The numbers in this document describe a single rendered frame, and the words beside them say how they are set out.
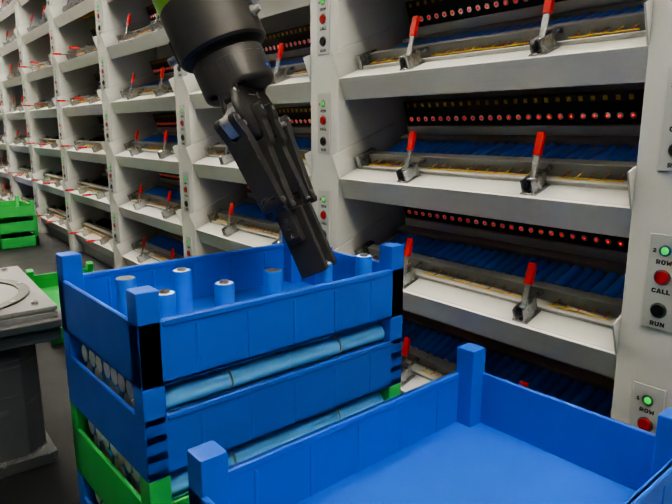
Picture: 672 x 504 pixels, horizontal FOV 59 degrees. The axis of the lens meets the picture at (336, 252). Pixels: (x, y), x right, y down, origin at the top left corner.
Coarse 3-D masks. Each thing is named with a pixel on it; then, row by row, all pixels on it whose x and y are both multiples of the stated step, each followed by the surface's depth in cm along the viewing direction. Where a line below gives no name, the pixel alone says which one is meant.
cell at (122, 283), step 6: (120, 276) 54; (126, 276) 54; (132, 276) 54; (120, 282) 53; (126, 282) 53; (132, 282) 54; (120, 288) 53; (126, 288) 53; (120, 294) 53; (120, 300) 53; (120, 306) 54; (126, 306) 54; (120, 312) 54; (126, 312) 54
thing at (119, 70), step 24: (96, 0) 223; (120, 0) 222; (144, 0) 228; (96, 24) 226; (120, 24) 224; (120, 72) 226; (144, 72) 232; (120, 120) 229; (144, 120) 235; (120, 168) 232; (120, 216) 235; (120, 240) 237; (120, 264) 240
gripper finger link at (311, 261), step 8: (296, 208) 59; (304, 216) 59; (280, 224) 60; (304, 224) 59; (304, 232) 59; (312, 232) 59; (304, 240) 59; (312, 240) 59; (296, 248) 60; (304, 248) 60; (312, 248) 59; (320, 248) 60; (296, 256) 60; (304, 256) 60; (312, 256) 59; (320, 256) 59; (296, 264) 60; (304, 264) 60; (312, 264) 60; (320, 264) 59; (304, 272) 60; (312, 272) 60
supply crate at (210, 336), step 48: (96, 288) 62; (144, 288) 46; (192, 288) 70; (240, 288) 74; (288, 288) 75; (336, 288) 58; (384, 288) 63; (96, 336) 53; (144, 336) 46; (192, 336) 48; (240, 336) 51; (288, 336) 55; (144, 384) 46
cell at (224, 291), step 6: (216, 282) 53; (222, 282) 53; (228, 282) 53; (216, 288) 52; (222, 288) 52; (228, 288) 52; (234, 288) 53; (216, 294) 52; (222, 294) 52; (228, 294) 52; (234, 294) 53; (216, 300) 53; (222, 300) 52; (228, 300) 53; (234, 300) 53; (216, 306) 53
